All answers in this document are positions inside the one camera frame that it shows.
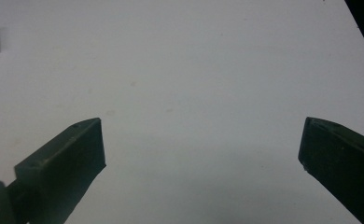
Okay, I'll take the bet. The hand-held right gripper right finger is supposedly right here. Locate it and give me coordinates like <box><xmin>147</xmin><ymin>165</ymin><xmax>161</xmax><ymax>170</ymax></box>
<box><xmin>298</xmin><ymin>116</ymin><xmax>364</xmax><ymax>224</ymax></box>

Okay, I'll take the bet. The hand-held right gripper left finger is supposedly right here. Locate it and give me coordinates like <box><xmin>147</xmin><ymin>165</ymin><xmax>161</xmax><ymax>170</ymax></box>
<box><xmin>7</xmin><ymin>117</ymin><xmax>107</xmax><ymax>224</ymax></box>

